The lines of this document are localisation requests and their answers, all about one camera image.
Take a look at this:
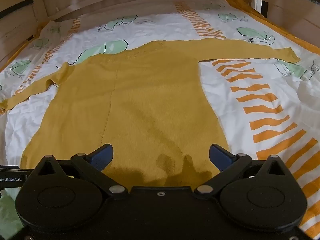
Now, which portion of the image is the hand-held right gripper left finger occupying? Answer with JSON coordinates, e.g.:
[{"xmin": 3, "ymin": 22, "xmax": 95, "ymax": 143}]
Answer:
[{"xmin": 32, "ymin": 143, "xmax": 129, "ymax": 198}]

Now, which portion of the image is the mustard yellow sweater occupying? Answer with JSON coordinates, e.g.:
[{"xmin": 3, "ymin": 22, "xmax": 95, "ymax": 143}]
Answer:
[{"xmin": 0, "ymin": 39, "xmax": 301, "ymax": 187}]

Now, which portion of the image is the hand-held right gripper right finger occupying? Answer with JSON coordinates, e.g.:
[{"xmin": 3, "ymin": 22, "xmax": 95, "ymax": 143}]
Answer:
[{"xmin": 194, "ymin": 143, "xmax": 291, "ymax": 198}]

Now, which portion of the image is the white printed bed sheet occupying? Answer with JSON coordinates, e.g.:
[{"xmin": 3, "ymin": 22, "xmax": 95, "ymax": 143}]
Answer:
[{"xmin": 0, "ymin": 0, "xmax": 320, "ymax": 240}]

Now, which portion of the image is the black strap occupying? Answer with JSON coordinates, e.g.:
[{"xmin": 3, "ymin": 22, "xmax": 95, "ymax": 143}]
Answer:
[{"xmin": 0, "ymin": 0, "xmax": 34, "ymax": 19}]

